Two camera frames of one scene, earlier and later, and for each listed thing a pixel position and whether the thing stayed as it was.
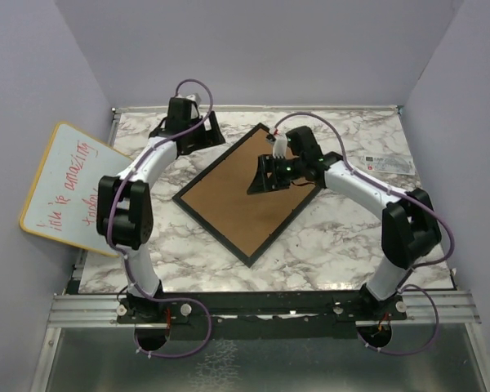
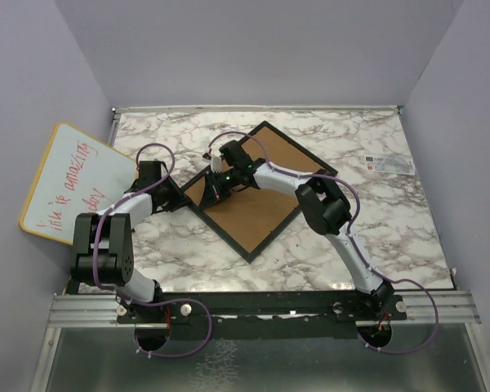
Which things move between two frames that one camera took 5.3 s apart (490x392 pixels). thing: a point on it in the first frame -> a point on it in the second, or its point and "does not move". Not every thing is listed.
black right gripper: [267, 164] -> [211, 193]
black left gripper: [210, 138] -> [179, 200]
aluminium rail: [440, 308] does not move
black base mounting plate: [259, 315] does not move
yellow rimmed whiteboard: [62, 201] does not move
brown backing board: [247, 220] does not move
